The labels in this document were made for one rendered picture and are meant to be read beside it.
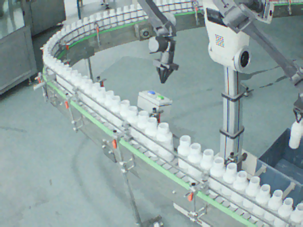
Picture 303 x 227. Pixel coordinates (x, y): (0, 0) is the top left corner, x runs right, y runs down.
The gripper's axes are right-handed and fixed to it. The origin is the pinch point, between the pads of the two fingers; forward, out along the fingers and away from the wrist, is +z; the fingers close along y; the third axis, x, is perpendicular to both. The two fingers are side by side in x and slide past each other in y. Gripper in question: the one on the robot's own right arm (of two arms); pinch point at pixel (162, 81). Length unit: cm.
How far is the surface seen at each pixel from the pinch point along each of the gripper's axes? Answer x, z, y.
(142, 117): -18.5, 9.6, 11.2
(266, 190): -16, 11, 75
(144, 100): -3.9, 10.3, -5.4
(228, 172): -18, 10, 58
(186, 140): -15.5, 10.0, 32.7
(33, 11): 111, 18, -491
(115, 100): -19.2, 8.9, -6.5
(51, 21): 159, 43, -491
